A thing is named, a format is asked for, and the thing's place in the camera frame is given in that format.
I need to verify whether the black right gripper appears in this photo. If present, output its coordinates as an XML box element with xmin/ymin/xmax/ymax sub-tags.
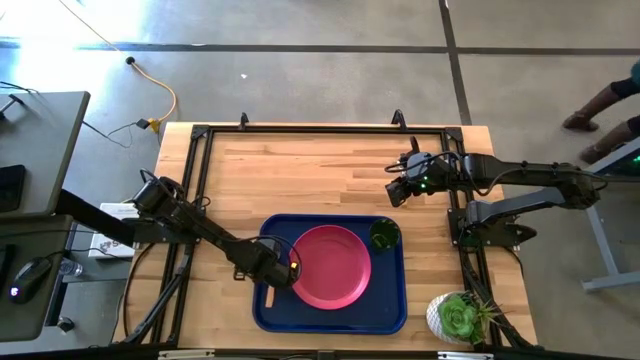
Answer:
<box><xmin>384</xmin><ymin>135</ymin><xmax>455</xmax><ymax>209</ymax></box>

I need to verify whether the pink round plate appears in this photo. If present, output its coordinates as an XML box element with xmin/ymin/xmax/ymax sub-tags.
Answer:
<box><xmin>288</xmin><ymin>224</ymin><xmax>373</xmax><ymax>312</ymax></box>

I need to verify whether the green cup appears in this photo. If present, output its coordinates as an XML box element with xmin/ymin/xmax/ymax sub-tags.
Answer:
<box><xmin>368</xmin><ymin>218</ymin><xmax>402</xmax><ymax>253</ymax></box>

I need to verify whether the blue plastic tray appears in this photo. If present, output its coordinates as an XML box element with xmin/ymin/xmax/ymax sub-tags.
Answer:
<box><xmin>251</xmin><ymin>213</ymin><xmax>409</xmax><ymax>336</ymax></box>

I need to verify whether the green succulent in white pot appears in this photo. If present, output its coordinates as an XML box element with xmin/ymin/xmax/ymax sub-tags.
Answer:
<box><xmin>425</xmin><ymin>290</ymin><xmax>504</xmax><ymax>347</ymax></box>

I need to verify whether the white printed booklet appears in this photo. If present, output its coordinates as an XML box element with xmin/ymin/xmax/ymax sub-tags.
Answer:
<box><xmin>88</xmin><ymin>201</ymin><xmax>139</xmax><ymax>260</ymax></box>

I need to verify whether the black support strut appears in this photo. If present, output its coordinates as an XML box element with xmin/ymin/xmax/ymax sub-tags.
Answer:
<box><xmin>54</xmin><ymin>188</ymin><xmax>139</xmax><ymax>247</ymax></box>

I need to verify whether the person's leg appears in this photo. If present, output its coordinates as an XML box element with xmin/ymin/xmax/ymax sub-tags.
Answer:
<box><xmin>578</xmin><ymin>115</ymin><xmax>640</xmax><ymax>166</ymax></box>
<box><xmin>561</xmin><ymin>74</ymin><xmax>640</xmax><ymax>133</ymax></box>

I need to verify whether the clear plastic bottle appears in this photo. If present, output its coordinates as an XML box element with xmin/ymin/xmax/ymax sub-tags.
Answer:
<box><xmin>59</xmin><ymin>256</ymin><xmax>84</xmax><ymax>279</ymax></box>

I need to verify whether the grey metal table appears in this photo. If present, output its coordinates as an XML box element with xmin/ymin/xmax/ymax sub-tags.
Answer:
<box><xmin>578</xmin><ymin>134</ymin><xmax>640</xmax><ymax>294</ymax></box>

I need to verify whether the black computer mouse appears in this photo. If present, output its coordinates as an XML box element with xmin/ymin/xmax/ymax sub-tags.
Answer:
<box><xmin>8</xmin><ymin>256</ymin><xmax>54</xmax><ymax>305</ymax></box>

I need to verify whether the grey desk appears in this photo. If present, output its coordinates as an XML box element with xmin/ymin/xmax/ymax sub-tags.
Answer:
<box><xmin>0</xmin><ymin>90</ymin><xmax>92</xmax><ymax>219</ymax></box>
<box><xmin>0</xmin><ymin>214</ymin><xmax>75</xmax><ymax>343</ymax></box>

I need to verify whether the black flat device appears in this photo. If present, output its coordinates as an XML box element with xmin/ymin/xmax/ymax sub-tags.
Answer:
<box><xmin>0</xmin><ymin>164</ymin><xmax>27</xmax><ymax>214</ymax></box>

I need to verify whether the black aluminium table frame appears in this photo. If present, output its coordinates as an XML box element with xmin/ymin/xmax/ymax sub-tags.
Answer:
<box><xmin>112</xmin><ymin>108</ymin><xmax>539</xmax><ymax>352</ymax></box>

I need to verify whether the yellow extension cable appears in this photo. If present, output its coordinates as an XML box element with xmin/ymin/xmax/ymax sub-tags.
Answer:
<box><xmin>57</xmin><ymin>0</ymin><xmax>180</xmax><ymax>134</ymax></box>

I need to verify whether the black power cable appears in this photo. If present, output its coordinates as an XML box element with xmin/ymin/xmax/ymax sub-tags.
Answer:
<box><xmin>81</xmin><ymin>116</ymin><xmax>152</xmax><ymax>150</ymax></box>

